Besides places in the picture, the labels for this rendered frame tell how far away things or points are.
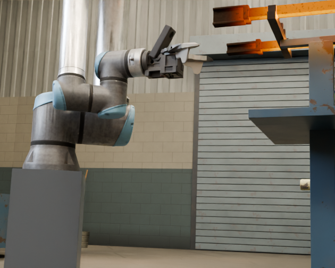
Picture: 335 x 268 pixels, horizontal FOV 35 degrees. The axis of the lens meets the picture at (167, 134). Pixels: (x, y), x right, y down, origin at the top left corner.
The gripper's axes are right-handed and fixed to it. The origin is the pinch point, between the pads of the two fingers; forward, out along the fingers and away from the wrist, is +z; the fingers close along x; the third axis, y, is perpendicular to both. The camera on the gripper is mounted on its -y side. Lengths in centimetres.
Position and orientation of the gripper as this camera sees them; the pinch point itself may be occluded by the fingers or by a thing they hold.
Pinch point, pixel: (207, 50)
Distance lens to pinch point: 164.2
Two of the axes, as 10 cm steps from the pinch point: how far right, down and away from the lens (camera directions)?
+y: -0.4, 9.9, -1.7
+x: -3.6, -1.7, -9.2
